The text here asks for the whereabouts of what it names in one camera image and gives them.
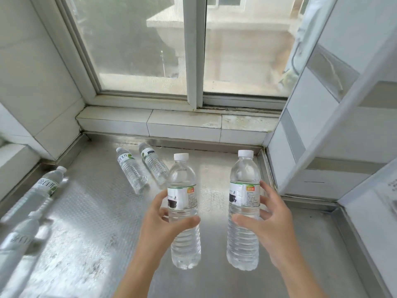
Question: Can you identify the person's left forearm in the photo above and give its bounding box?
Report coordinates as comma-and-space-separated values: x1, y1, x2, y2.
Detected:
114, 256, 172, 298

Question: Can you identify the beige building outside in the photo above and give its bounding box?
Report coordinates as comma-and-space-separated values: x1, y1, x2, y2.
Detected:
146, 0, 306, 98

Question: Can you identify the white cabinet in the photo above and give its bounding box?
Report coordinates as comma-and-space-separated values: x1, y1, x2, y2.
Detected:
336, 160, 397, 298

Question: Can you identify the person's left hand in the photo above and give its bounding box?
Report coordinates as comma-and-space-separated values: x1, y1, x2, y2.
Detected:
136, 189, 201, 262

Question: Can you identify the white open window sash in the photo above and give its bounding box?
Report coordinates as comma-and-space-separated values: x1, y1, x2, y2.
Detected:
277, 0, 397, 202

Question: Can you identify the white sliding window frame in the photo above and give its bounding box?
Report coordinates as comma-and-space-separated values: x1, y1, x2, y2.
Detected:
28, 0, 311, 111

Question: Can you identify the person's right forearm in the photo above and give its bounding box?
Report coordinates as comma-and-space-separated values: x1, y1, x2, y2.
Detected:
274, 259, 330, 298

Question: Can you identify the clear water bottle white cap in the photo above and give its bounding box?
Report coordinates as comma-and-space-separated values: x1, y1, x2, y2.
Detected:
0, 210, 43, 277
226, 149, 261, 272
167, 153, 202, 270
116, 147, 149, 195
0, 166, 68, 224
138, 142, 170, 186

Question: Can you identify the person's right hand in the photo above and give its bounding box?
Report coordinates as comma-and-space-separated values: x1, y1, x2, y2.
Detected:
232, 180, 305, 272

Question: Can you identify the white tiled window sill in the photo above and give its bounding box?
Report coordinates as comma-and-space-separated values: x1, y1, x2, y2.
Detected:
76, 105, 280, 145

